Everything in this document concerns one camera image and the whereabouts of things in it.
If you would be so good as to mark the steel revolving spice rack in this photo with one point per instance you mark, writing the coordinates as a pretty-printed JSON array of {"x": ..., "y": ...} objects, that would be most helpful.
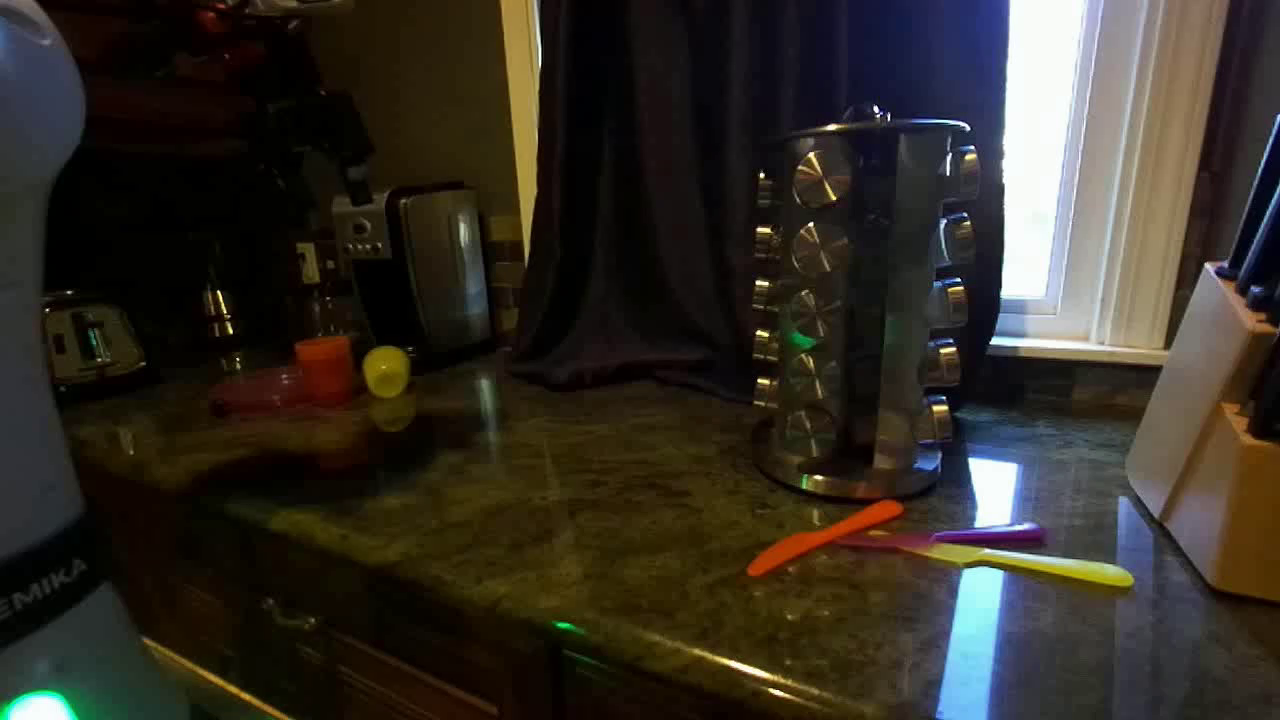
[{"x": 886, "y": 264}]

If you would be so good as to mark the yellow plastic cup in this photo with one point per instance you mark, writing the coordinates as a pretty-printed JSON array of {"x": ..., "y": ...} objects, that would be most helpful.
[{"x": 386, "y": 369}]

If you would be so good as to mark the orange plastic cup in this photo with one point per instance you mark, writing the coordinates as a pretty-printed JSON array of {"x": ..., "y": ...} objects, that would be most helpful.
[{"x": 325, "y": 369}]

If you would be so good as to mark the small grey canister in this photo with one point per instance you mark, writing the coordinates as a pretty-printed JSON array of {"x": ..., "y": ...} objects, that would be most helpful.
[{"x": 507, "y": 286}]

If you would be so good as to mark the black steel coffee maker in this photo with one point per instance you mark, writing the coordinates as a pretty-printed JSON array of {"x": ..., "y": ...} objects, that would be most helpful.
[{"x": 446, "y": 264}]

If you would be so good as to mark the orange plastic knife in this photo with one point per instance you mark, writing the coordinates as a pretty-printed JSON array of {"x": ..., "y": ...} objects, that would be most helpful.
[{"x": 821, "y": 536}]

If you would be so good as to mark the dark bottle with white label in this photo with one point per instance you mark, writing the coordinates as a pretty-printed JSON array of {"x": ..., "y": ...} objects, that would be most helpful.
[{"x": 311, "y": 281}]

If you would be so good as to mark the pink plastic plate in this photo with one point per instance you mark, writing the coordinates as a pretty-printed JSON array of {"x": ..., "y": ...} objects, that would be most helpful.
[{"x": 252, "y": 390}]

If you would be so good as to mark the purple plastic knife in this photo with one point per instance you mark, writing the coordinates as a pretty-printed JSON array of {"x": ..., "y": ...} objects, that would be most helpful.
[{"x": 995, "y": 533}]

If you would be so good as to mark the dark glass bottle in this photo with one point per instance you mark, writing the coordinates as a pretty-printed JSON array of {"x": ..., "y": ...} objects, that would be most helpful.
[{"x": 219, "y": 317}]

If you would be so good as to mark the yellow plastic knife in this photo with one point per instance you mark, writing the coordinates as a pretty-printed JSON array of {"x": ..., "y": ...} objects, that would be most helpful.
[{"x": 1052, "y": 570}]

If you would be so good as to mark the silver toaster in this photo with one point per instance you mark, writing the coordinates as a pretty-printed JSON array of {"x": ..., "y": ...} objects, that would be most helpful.
[{"x": 89, "y": 345}]

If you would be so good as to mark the wooden knife block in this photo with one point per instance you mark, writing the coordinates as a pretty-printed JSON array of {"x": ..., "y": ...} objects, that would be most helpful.
[{"x": 1202, "y": 455}]

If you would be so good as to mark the white window frame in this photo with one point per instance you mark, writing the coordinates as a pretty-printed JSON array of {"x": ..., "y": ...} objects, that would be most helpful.
[{"x": 1132, "y": 173}]

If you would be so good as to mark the dark wood wall cabinet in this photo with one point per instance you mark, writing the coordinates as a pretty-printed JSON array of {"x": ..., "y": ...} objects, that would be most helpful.
[{"x": 146, "y": 104}]

